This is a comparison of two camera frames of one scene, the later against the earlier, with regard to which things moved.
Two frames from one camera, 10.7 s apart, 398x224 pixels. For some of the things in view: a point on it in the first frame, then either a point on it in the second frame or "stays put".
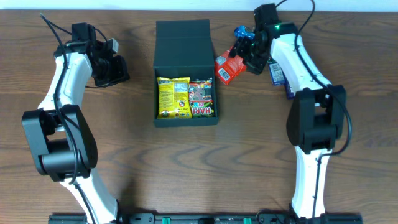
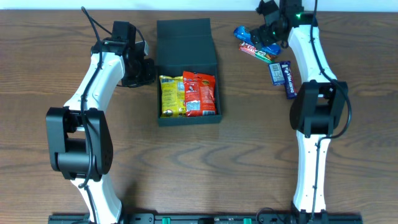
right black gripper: [249, 54] → [261, 37]
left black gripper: [115, 71] → [144, 73]
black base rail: [207, 218] stays put
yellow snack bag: [174, 101] stays put
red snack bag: [228, 68] → [199, 93]
